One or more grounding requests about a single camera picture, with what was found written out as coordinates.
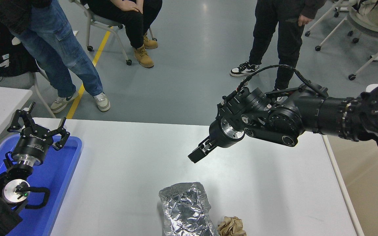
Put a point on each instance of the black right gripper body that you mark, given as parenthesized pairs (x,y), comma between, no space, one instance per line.
(216,135)

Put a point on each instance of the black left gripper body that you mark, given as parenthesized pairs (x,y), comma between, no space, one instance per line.
(31,144)

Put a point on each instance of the silver foil tray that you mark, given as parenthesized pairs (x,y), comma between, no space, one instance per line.
(185,209)

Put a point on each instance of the tan paper ball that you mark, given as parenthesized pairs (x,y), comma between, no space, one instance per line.
(231,227)

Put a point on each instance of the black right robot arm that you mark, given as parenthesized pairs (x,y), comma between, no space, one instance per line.
(333,114)

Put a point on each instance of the person's hand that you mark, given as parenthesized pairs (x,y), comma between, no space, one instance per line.
(131,6)
(304,20)

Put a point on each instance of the blue plastic tray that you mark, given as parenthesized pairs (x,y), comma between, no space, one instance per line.
(57,183)

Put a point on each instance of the black jacket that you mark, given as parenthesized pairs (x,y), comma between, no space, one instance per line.
(15,62)

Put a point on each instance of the person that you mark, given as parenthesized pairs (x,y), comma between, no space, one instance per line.
(51,49)
(133,23)
(287,42)

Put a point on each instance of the white round table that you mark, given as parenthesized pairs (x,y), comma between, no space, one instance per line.
(372,88)

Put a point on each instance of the large pale bin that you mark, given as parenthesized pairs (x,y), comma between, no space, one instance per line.
(366,203)

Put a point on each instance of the cream jacket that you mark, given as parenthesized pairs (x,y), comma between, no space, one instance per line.
(376,13)

